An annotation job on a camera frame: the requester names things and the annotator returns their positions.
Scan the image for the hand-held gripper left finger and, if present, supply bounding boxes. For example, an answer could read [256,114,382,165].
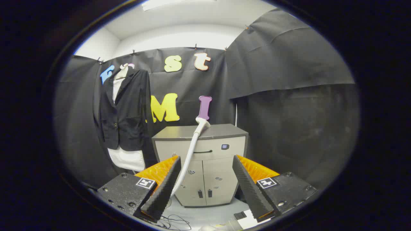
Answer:
[97,155,182,223]

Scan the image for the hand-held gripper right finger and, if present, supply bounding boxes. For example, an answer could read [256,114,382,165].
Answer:
[232,155,318,223]

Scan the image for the white garment steamer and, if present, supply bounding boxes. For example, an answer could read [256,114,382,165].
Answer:
[169,117,211,198]

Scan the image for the black blazer jacket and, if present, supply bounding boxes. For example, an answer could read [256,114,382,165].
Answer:
[93,68,153,152]

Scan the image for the grey cabinet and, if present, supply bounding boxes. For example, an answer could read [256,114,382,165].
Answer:
[152,124,249,207]

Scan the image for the black backdrop cloth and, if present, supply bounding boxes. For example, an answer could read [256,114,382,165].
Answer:
[55,8,360,193]

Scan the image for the white ceiling light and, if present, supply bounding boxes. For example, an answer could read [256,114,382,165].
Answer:
[141,0,219,12]

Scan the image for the thin black floor cables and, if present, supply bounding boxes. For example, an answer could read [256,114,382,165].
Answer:
[157,199,192,231]

